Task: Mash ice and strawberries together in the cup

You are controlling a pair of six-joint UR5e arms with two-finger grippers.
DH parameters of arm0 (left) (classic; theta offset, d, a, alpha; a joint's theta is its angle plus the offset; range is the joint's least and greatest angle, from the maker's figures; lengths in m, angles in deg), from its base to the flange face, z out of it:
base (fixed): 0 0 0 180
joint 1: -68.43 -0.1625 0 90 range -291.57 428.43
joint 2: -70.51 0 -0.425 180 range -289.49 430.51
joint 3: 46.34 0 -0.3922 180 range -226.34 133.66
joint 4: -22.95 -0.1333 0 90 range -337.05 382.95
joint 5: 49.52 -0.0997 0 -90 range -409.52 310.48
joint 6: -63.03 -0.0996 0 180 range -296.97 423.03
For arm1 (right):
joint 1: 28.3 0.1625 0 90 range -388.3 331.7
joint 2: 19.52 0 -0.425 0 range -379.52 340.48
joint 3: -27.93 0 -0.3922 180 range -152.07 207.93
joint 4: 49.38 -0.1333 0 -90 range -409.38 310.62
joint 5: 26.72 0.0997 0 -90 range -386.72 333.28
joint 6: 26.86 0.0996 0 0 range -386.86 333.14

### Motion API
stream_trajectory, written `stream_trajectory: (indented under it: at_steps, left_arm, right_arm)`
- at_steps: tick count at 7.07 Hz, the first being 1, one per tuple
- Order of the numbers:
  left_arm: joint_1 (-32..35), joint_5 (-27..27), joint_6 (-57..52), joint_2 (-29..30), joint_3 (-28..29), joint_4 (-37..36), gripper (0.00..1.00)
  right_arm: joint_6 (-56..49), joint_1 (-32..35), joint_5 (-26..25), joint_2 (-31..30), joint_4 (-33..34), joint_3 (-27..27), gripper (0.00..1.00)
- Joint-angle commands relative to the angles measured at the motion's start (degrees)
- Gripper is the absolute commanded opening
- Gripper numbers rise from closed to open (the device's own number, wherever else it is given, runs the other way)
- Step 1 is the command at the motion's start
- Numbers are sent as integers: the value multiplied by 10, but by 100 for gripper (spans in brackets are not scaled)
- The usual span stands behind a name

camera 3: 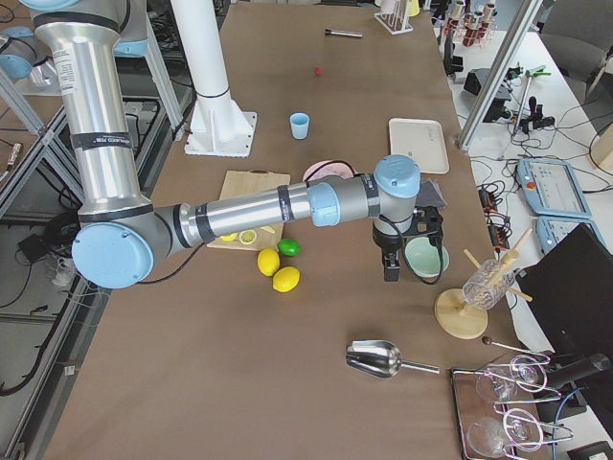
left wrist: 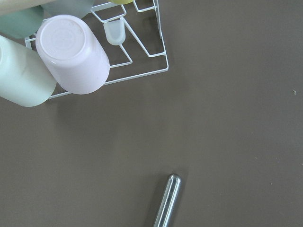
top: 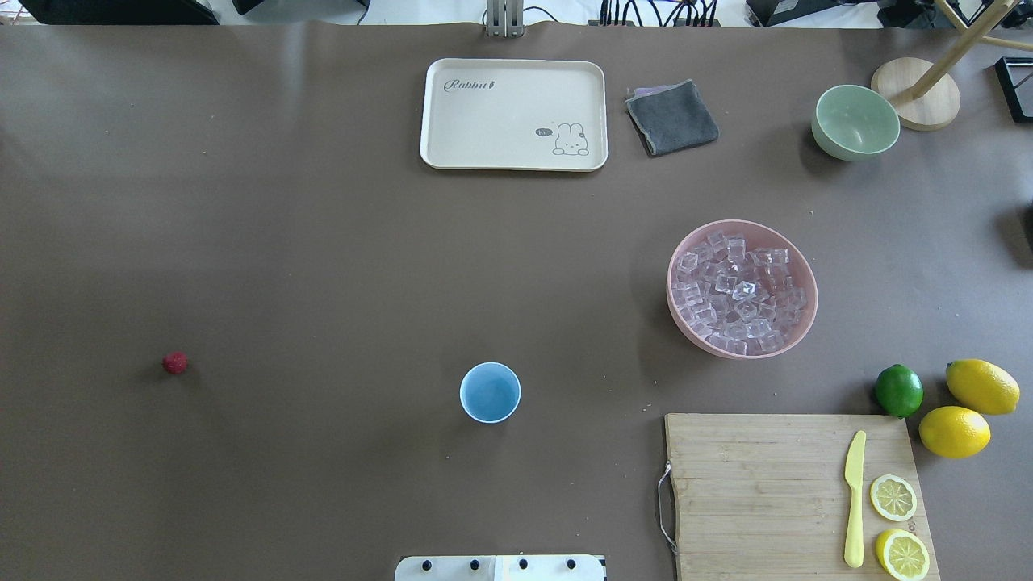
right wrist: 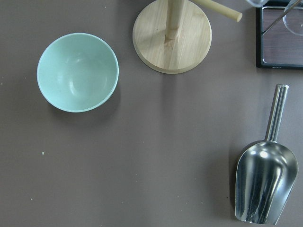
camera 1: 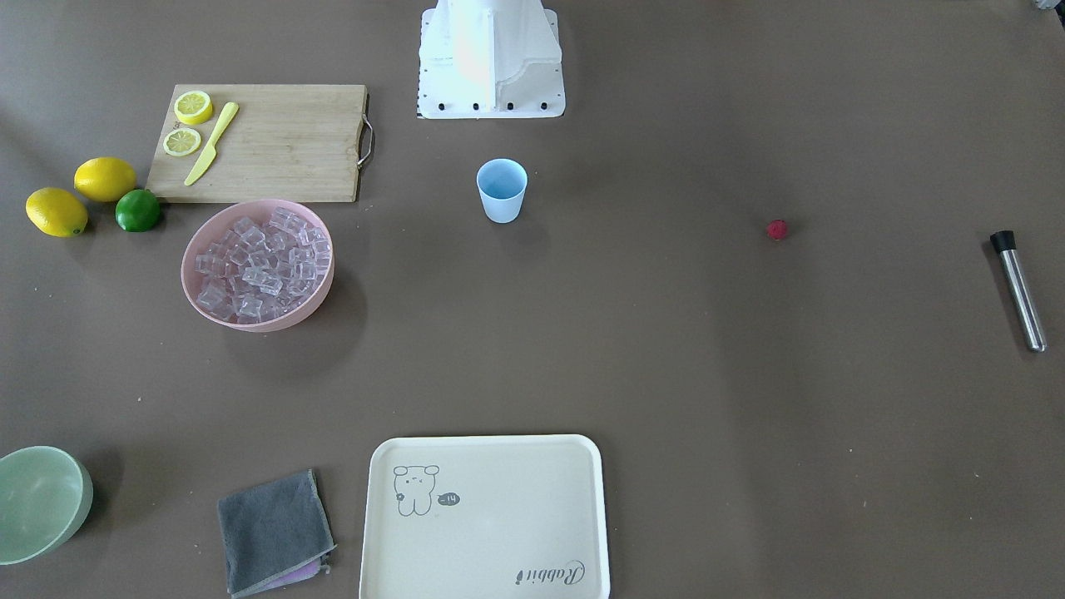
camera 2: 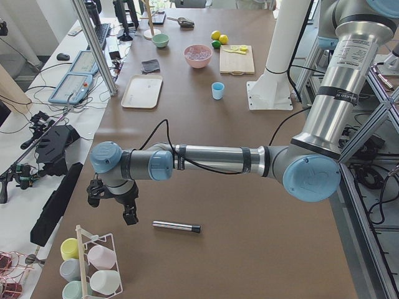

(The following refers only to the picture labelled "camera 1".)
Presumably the light blue plastic cup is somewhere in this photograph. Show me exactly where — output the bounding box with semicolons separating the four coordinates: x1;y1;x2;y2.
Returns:
475;158;528;224

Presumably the pile of clear ice cubes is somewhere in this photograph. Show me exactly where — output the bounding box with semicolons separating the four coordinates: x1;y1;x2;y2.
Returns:
195;206;332;324

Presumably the cream rabbit serving tray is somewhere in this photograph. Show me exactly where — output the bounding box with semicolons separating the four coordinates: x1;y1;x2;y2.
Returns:
359;433;610;598

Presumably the red strawberry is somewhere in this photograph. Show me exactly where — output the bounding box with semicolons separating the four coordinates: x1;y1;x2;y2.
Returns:
765;218;789;241

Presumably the pink bowl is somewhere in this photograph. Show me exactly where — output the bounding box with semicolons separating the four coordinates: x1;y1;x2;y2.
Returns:
181;199;335;334

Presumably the wooden cutting board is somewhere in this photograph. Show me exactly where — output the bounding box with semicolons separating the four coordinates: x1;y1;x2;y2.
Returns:
144;83;373;204

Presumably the grey folded cloth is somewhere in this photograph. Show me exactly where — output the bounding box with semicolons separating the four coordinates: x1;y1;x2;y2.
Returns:
217;469;335;598

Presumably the yellow plastic knife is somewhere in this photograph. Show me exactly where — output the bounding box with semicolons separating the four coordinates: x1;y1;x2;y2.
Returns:
183;101;240;187

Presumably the lemon slice on board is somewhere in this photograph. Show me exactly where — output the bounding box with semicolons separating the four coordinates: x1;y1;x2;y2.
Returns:
161;126;202;158

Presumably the lemon half near board corner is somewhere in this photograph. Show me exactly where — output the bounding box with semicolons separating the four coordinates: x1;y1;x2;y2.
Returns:
173;90;214;126

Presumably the green lime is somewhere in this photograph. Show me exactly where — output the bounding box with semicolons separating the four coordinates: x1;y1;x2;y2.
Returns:
114;189;162;232

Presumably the whole yellow lemon inner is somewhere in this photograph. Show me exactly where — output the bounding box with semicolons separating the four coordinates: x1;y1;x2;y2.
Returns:
73;156;137;203

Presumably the whole yellow lemon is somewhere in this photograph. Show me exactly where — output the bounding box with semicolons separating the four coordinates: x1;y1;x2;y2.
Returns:
24;187;91;238
73;156;137;203

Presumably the steel muddler black tip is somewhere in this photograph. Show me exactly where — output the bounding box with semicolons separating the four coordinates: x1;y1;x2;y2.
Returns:
989;229;1048;353

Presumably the whole yellow lemon outer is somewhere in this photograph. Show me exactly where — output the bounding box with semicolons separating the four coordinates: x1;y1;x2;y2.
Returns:
24;187;91;238

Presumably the pale green bowl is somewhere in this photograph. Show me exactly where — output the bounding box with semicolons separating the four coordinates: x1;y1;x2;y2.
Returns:
1;446;94;566

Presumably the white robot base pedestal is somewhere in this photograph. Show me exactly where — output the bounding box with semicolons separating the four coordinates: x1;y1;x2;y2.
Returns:
416;1;567;119

